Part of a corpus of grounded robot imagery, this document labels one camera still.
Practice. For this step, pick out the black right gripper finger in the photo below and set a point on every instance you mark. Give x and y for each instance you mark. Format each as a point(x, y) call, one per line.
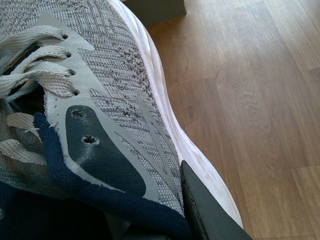
point(205, 216)

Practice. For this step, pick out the grey knit sneaker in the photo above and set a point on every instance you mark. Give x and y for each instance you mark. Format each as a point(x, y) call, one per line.
point(89, 146)

